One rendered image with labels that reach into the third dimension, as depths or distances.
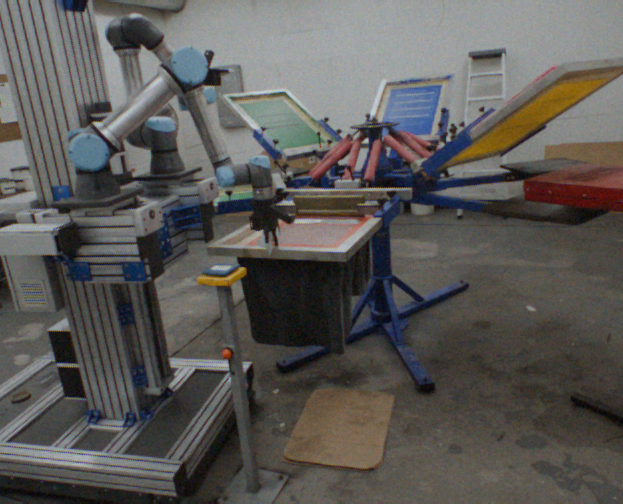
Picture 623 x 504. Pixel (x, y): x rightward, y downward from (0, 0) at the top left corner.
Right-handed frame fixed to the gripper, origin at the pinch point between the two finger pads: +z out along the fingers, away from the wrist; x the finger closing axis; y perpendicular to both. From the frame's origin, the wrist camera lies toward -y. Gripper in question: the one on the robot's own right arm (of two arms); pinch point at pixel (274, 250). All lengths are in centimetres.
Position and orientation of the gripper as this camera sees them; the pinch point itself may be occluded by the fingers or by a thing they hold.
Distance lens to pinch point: 200.2
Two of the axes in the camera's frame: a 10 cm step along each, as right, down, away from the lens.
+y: -9.2, -0.4, 3.9
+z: 0.9, 9.5, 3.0
